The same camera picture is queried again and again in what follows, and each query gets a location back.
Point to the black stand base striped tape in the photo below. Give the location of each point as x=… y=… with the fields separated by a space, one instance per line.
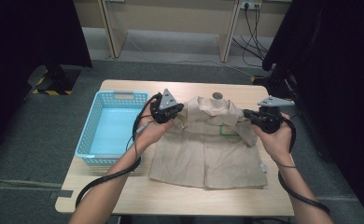
x=57 y=81

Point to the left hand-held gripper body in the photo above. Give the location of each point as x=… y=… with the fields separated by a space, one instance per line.
x=164 y=109

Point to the beige wooden desk frame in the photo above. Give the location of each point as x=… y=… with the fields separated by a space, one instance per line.
x=170 y=28

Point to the black stand base yellow tape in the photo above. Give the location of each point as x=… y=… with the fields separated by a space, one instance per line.
x=279 y=81

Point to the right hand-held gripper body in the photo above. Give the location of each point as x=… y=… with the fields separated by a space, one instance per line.
x=272 y=119

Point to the white wall power socket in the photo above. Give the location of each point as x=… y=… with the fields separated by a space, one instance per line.
x=251 y=3

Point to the person's right hand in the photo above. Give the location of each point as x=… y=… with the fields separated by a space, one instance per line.
x=276 y=146

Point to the black curtain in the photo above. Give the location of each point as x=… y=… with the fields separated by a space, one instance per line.
x=21 y=46
x=335 y=62

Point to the blue plastic basket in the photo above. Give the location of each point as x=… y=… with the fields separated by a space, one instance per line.
x=108 y=130

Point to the beige shirt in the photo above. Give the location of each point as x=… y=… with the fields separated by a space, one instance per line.
x=206 y=149

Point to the person's left hand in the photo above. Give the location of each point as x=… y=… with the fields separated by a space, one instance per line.
x=152 y=133

